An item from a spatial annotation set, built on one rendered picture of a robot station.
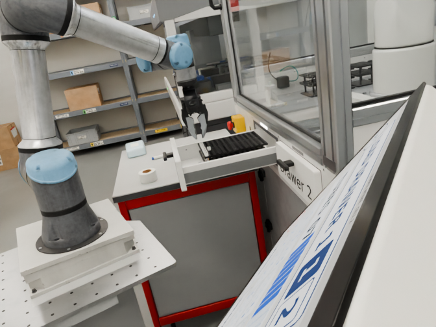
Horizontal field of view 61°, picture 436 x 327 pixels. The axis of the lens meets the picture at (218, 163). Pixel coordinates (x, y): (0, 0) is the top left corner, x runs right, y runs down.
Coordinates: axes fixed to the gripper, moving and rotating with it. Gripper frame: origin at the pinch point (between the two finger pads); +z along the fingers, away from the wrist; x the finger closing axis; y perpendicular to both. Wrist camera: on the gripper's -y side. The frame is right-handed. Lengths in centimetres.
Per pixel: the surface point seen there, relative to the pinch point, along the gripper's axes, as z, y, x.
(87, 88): 8, 369, 97
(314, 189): 6, -50, -21
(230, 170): 9.0, -17.5, -6.0
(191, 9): -46, 75, -16
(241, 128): 8.3, 24.8, -20.9
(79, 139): 70, 370, 127
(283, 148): 1.6, -29.7, -21.3
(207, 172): 8.0, -17.5, 1.3
